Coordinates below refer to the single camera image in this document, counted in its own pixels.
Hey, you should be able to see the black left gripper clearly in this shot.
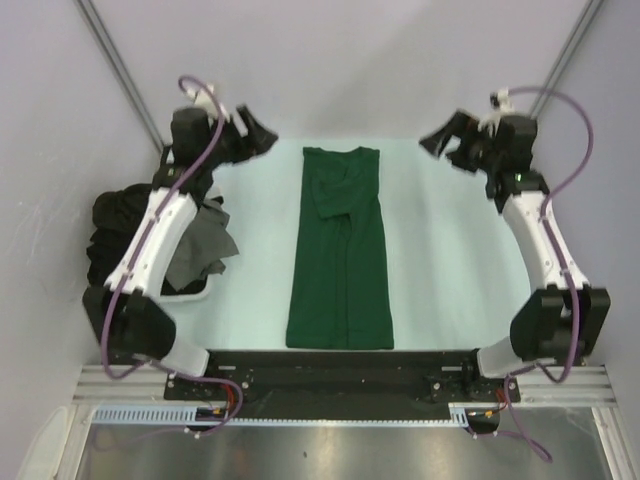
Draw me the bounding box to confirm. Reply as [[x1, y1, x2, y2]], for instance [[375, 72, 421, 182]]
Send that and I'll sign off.
[[201, 106, 277, 171]]

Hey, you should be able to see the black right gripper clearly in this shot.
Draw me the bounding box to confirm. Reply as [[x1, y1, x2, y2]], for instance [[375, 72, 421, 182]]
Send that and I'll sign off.
[[416, 110, 501, 175]]

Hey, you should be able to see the green t shirt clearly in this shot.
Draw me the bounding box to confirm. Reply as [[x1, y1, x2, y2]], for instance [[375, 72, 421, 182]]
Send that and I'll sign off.
[[285, 147, 394, 350]]

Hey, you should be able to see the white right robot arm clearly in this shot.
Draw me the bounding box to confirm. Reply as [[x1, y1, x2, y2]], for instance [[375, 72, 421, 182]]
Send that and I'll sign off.
[[419, 86, 611, 401]]

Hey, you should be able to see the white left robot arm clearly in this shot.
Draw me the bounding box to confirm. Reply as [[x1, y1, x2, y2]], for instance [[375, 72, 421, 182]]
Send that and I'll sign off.
[[82, 75, 278, 400]]

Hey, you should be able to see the white plastic bin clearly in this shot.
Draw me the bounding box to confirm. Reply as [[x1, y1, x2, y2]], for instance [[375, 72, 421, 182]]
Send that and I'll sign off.
[[159, 184, 226, 304]]

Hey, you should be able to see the grey t shirt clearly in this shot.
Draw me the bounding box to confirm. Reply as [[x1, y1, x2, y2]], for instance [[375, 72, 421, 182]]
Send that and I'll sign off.
[[164, 197, 240, 291]]

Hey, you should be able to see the black t shirt pile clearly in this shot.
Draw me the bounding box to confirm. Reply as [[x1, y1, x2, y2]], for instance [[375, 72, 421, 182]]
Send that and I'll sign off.
[[86, 183, 238, 296]]

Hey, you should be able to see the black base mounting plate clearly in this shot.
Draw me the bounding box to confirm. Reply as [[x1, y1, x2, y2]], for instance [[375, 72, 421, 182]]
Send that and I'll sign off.
[[163, 351, 530, 417]]

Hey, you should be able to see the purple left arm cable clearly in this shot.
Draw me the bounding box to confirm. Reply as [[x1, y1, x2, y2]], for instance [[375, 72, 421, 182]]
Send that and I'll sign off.
[[99, 74, 245, 441]]

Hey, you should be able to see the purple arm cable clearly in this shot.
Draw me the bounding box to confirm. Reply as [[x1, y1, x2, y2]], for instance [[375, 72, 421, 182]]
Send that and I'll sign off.
[[99, 74, 245, 441], [499, 85, 596, 464]]

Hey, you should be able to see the right aluminium frame post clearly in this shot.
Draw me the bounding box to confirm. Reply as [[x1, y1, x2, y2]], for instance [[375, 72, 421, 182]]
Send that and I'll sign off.
[[529, 0, 606, 119]]

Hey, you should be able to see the aluminium frame post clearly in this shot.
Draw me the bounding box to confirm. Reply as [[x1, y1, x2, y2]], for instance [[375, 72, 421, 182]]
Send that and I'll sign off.
[[529, 0, 606, 119], [74, 0, 164, 153]]

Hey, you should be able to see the left aluminium frame post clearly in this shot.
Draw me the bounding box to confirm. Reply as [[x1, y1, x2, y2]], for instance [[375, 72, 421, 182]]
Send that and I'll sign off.
[[74, 0, 164, 153]]

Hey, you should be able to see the white slotted cable duct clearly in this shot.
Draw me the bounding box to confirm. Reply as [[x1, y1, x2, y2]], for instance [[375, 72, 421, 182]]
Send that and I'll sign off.
[[92, 405, 469, 428]]

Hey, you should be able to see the aluminium front rail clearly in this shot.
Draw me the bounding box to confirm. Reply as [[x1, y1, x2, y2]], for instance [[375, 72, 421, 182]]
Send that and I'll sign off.
[[72, 365, 617, 407]]

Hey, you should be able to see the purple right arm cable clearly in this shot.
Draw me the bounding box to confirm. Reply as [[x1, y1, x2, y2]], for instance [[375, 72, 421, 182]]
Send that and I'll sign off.
[[499, 85, 596, 464]]

